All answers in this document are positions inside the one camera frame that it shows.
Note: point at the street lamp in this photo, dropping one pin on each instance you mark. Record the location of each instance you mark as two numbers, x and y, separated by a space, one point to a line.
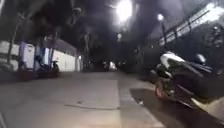
124 10

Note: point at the grey asphalt road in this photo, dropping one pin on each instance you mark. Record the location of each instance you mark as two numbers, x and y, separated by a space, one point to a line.
66 100

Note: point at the lamp pole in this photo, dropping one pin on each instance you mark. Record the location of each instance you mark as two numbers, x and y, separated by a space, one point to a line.
162 28

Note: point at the parked scooter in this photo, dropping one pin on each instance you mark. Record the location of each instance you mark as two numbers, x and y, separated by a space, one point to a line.
50 69

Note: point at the row of trees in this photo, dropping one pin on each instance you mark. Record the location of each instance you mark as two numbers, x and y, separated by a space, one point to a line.
50 36

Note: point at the parked motorcycle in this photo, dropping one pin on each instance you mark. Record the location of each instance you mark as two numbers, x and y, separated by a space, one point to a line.
186 80

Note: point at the white wall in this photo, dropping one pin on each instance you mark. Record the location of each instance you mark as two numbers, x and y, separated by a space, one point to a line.
50 56

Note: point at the dark fence wall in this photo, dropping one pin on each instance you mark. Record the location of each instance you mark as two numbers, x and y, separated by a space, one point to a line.
190 36

